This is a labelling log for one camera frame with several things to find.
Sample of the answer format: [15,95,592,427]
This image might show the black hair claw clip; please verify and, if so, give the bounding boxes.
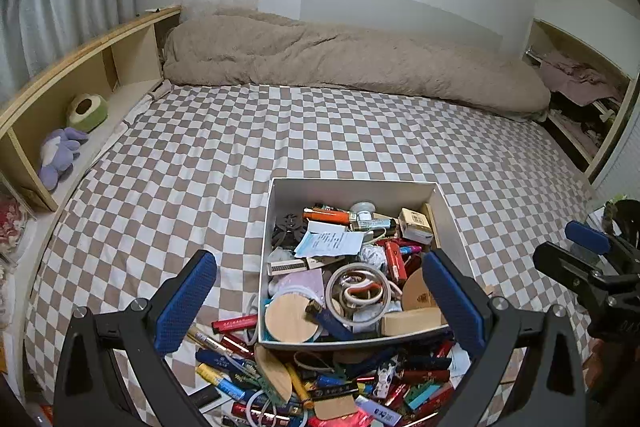
[271,212,306,251]

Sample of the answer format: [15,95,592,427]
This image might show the red floral printed packet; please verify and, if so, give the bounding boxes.
[0,187,30,258]

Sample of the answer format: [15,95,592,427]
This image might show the brown white checkered bed sheet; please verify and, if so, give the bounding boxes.
[22,82,601,427]

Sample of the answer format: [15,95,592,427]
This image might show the beige fluffy duvet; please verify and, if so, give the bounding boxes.
[162,9,551,122]

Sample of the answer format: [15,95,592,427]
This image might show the pink clothes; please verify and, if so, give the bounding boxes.
[540,52,623,104]

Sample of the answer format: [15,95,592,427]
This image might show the round wooden disc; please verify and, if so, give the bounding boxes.
[264,293,323,344]

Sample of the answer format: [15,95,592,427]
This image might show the teal white lighter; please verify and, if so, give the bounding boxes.
[350,218,398,233]

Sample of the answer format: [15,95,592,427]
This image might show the dark blue lighter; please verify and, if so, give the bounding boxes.
[306,299,356,342]

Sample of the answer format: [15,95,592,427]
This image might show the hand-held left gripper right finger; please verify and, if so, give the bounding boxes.
[421,248,588,427]

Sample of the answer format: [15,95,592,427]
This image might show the wooden headboard shelf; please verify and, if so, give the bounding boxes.
[0,6,182,214]

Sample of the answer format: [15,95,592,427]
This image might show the white cardboard box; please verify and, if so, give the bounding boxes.
[257,177,476,353]

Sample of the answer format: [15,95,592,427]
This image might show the purple plush toy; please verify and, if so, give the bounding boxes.
[39,128,90,192]

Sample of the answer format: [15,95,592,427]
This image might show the pink notepad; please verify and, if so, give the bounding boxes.
[270,268,326,303]

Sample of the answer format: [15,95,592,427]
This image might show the red lighter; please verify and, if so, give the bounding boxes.
[384,240,408,283]

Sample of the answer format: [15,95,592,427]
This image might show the pale grey curtain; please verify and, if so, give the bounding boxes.
[0,0,141,95]

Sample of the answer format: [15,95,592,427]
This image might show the white blue paper leaflet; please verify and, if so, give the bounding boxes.
[293,221,365,259]

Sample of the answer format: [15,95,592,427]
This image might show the orange lighter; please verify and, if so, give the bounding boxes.
[302,205,351,224]

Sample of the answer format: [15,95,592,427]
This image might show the white striped matchbox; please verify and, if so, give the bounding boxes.
[268,258,307,277]

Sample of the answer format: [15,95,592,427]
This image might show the cream small carton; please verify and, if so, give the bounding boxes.
[397,207,435,244]

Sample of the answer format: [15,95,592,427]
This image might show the pile of assorted lighters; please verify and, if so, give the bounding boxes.
[187,314,476,427]

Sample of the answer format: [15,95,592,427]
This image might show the white orange scissors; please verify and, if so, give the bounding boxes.
[340,279,387,309]

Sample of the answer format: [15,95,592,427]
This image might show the crumpled white paper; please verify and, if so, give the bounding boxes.
[357,244,388,273]

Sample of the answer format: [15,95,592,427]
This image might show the brown cardboard disc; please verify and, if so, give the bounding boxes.
[401,268,441,312]

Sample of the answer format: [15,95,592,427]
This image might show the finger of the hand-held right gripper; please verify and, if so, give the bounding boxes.
[565,220,640,258]
[532,242,608,308]

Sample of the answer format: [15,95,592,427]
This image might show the wooden block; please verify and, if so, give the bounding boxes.
[382,307,448,337]

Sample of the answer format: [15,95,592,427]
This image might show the white tape ring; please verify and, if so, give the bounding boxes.
[325,263,403,324]

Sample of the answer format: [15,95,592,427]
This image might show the wooden wardrobe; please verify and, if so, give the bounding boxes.
[522,19,640,182]

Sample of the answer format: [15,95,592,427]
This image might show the green avocado plush toy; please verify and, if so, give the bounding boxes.
[66,93,109,132]

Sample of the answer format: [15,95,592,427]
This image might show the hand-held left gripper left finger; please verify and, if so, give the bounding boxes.
[52,249,218,427]

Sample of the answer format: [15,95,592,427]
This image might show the wooden leaf-shaped piece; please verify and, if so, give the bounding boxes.
[255,344,294,403]

